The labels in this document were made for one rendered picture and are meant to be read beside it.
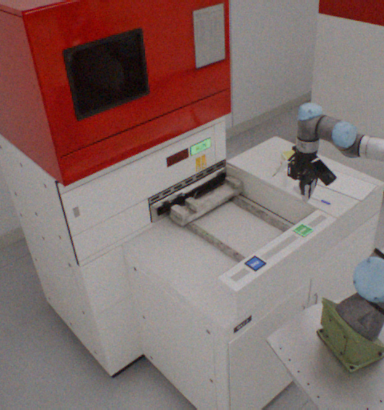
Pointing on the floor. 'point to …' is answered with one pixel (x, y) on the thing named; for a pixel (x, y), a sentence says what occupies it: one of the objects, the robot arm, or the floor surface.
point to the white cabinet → (253, 327)
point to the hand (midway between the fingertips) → (307, 199)
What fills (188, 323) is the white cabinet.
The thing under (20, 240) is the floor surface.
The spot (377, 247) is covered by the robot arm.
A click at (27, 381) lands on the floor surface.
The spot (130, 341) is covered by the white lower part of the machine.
